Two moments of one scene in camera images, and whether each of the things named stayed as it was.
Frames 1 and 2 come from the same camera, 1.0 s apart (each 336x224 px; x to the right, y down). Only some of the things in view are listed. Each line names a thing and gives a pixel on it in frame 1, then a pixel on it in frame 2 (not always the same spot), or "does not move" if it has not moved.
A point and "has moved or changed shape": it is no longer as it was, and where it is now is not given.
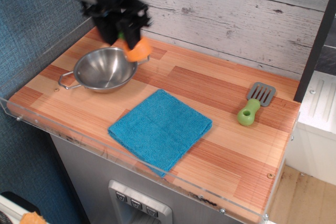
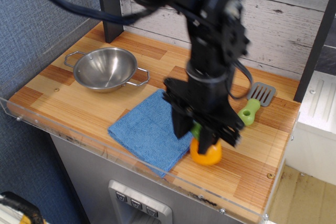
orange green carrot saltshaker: x=140 y=51 to x=212 y=157
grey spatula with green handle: x=260 y=94 does not move
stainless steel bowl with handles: x=101 y=70 has moved or changed shape
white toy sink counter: x=312 y=149 does not move
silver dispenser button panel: x=132 y=206 does not move
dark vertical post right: x=315 y=53 does not move
